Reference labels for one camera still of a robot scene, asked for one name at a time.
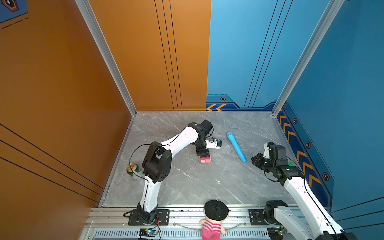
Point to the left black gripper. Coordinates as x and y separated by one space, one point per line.
202 153

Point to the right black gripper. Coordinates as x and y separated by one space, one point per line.
256 162

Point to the light pink wood block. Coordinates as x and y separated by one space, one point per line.
205 160

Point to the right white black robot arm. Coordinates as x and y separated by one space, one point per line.
319 224

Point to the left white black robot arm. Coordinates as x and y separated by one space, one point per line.
158 161

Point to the blue toy microphone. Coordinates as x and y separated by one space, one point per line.
232 139

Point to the right green circuit board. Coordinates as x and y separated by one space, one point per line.
276 234

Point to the green circuit board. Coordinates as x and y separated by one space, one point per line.
148 234
276 234

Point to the doll with black hat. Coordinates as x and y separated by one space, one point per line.
216 212

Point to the green gold tin can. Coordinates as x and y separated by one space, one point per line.
134 171

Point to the left green circuit board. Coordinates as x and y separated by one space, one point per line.
148 234

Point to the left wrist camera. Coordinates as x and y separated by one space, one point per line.
213 144

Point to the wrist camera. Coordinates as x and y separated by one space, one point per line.
269 152
213 144

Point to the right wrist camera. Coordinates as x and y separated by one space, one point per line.
269 152

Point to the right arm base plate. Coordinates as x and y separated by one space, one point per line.
257 217

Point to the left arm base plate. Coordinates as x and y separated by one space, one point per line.
160 217

